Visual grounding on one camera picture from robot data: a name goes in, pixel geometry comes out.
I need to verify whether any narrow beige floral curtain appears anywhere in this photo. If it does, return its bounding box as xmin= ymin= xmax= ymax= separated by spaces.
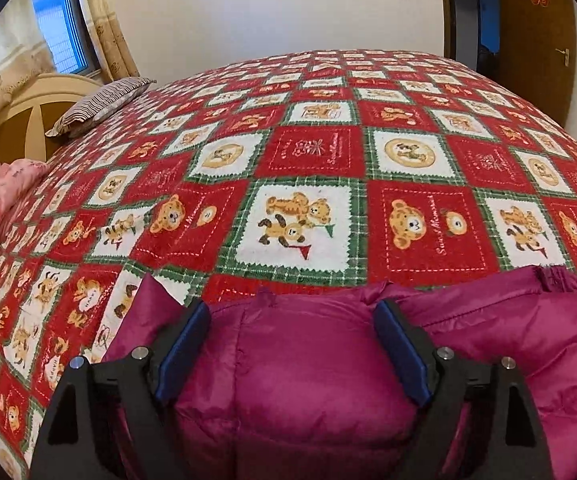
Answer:
xmin=79 ymin=0 xmax=139 ymax=83

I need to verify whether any red bear-print blanket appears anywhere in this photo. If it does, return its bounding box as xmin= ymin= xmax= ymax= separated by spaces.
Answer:
xmin=0 ymin=49 xmax=577 ymax=480

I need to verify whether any striped pillow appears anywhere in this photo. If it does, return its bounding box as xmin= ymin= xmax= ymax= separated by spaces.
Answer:
xmin=44 ymin=76 xmax=158 ymax=138

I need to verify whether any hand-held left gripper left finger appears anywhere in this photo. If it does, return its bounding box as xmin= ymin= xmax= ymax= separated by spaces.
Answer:
xmin=31 ymin=299 xmax=212 ymax=480

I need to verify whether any cream wooden headboard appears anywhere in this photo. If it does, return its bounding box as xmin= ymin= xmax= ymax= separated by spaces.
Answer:
xmin=0 ymin=72 xmax=106 ymax=171

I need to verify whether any purple down jacket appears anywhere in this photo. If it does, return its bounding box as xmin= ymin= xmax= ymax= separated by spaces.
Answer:
xmin=101 ymin=265 xmax=577 ymax=480

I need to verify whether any window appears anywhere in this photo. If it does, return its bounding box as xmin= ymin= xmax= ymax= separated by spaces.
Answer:
xmin=28 ymin=0 xmax=94 ymax=76

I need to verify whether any brown door frame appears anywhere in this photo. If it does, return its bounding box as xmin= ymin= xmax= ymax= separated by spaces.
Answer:
xmin=437 ymin=0 xmax=479 ymax=61

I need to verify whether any brown wooden door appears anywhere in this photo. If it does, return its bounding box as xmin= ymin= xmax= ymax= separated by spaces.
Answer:
xmin=491 ymin=0 xmax=577 ymax=128

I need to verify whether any wide beige floral curtain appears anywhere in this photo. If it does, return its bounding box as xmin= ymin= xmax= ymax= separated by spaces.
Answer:
xmin=0 ymin=0 xmax=56 ymax=181

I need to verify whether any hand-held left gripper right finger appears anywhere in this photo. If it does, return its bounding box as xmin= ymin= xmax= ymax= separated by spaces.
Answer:
xmin=373 ymin=299 xmax=554 ymax=480

